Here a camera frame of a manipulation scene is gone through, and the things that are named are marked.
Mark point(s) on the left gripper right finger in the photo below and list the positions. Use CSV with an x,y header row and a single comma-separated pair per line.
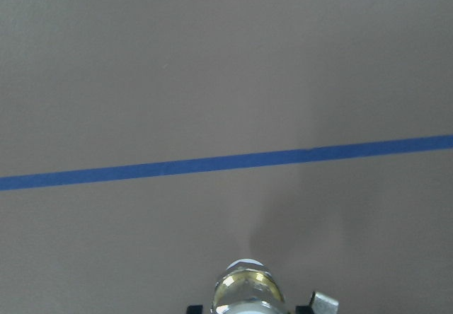
x,y
303,309

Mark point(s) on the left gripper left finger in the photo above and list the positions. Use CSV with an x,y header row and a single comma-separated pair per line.
x,y
195,309

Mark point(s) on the white brass PPR pipe fitting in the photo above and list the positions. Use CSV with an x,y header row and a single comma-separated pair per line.
x,y
247,286

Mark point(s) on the brown paper table cover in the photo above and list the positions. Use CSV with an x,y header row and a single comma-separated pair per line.
x,y
102,83

